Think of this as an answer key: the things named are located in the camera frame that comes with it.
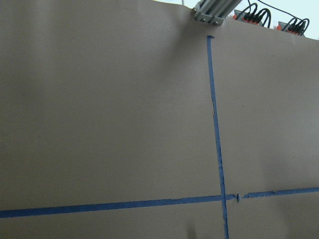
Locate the aluminium frame post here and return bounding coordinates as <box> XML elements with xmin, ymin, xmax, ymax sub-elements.
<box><xmin>192</xmin><ymin>0</ymin><xmax>241</xmax><ymax>26</ymax></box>

